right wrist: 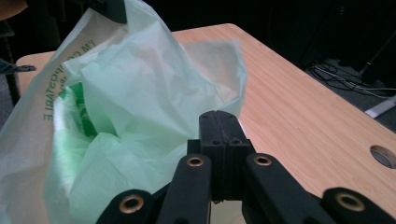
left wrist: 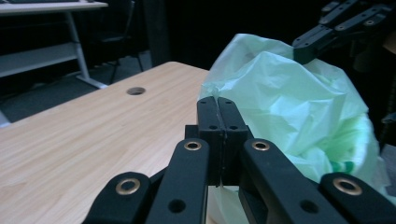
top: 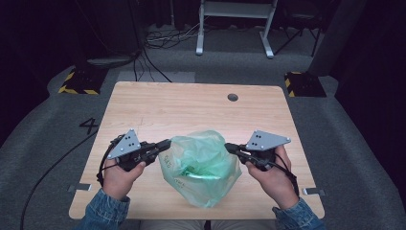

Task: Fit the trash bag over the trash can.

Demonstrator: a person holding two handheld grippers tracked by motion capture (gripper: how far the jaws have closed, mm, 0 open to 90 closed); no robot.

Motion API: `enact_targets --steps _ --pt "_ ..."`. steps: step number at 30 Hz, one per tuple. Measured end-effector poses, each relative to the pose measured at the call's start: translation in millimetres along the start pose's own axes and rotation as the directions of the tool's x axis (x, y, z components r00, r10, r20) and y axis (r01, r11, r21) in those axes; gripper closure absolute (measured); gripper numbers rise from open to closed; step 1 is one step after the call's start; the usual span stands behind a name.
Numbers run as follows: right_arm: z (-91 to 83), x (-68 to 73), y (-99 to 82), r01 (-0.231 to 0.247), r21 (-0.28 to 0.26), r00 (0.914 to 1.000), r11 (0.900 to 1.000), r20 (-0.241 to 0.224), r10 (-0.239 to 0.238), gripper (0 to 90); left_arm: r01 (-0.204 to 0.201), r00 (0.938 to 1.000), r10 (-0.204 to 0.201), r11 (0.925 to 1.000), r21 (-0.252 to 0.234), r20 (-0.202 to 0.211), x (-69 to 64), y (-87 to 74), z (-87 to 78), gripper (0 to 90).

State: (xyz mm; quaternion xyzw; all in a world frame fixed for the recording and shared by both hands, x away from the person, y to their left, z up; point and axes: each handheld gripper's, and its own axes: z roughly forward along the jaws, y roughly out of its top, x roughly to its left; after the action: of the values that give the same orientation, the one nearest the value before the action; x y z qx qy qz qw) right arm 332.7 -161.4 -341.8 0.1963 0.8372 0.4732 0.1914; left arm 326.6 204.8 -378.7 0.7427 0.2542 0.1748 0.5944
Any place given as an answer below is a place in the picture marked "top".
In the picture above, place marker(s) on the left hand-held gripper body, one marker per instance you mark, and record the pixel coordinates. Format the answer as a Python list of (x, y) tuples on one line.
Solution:
[(126, 145)]

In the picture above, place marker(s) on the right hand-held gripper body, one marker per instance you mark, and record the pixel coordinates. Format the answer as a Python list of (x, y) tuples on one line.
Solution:
[(265, 142)]

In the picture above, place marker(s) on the green plastic bag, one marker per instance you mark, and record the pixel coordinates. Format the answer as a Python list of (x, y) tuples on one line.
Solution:
[(201, 159)]

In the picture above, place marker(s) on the person's left hand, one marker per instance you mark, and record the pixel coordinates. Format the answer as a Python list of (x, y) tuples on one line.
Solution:
[(119, 182)]

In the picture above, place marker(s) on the person's right hand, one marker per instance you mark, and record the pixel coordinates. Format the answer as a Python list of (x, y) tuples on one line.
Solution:
[(276, 183)]

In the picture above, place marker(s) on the grey tape strip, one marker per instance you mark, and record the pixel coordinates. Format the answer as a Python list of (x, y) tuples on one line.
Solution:
[(314, 191), (81, 187)]

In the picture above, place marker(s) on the grey flat stand base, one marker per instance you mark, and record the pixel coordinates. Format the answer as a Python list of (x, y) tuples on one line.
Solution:
[(111, 61)]

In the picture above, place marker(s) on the black tripod stand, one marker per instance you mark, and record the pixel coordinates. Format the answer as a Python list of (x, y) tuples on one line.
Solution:
[(300, 24)]

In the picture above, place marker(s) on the grey pillar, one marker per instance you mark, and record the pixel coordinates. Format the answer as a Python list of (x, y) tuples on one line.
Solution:
[(335, 38)]

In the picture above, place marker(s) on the black yellow striped base plate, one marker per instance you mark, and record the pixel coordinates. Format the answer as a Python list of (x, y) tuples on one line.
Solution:
[(304, 84), (83, 81)]

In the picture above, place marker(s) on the white metal desk frame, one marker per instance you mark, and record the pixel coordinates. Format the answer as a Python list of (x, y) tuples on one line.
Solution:
[(236, 10)]

